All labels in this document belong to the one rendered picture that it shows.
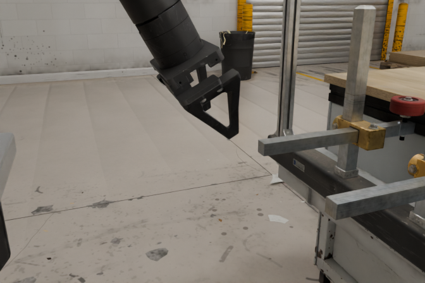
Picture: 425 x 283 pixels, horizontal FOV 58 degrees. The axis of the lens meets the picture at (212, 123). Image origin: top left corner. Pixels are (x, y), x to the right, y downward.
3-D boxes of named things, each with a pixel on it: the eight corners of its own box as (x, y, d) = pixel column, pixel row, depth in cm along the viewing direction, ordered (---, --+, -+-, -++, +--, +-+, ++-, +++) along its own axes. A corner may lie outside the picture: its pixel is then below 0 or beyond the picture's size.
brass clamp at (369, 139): (365, 151, 89) (367, 131, 88) (329, 133, 101) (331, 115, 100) (385, 148, 91) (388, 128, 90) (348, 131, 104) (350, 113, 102)
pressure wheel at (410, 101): (378, 137, 102) (384, 95, 98) (400, 132, 105) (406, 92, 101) (403, 146, 95) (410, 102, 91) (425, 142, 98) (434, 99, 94)
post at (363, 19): (342, 194, 101) (364, 5, 86) (334, 188, 104) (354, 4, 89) (353, 191, 102) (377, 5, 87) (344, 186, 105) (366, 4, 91)
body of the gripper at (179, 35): (198, 47, 49) (171, -7, 46) (227, 62, 40) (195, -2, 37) (156, 73, 48) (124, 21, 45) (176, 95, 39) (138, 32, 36)
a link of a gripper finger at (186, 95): (241, 107, 49) (208, 43, 44) (266, 126, 42) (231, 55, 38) (196, 136, 48) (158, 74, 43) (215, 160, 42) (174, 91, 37)
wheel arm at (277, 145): (264, 160, 84) (264, 142, 83) (257, 155, 87) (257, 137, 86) (413, 137, 98) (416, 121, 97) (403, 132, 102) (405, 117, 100)
